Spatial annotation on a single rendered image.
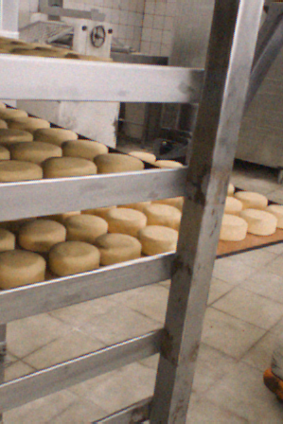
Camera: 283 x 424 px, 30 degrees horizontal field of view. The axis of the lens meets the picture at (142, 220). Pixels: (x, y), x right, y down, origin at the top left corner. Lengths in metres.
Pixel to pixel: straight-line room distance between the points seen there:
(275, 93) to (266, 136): 0.39
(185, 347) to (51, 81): 0.31
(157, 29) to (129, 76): 6.14
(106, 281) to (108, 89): 0.18
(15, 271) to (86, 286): 0.06
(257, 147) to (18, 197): 4.60
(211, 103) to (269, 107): 4.42
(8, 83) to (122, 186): 0.14
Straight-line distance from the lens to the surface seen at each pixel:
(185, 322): 0.55
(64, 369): 0.51
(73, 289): 0.47
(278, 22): 1.24
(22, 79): 0.39
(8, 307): 0.44
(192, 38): 5.25
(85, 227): 0.58
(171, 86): 0.47
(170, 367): 0.58
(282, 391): 1.94
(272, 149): 4.91
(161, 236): 0.58
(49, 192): 0.42
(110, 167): 0.50
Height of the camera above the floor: 1.18
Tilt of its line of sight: 20 degrees down
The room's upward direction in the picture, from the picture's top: 7 degrees clockwise
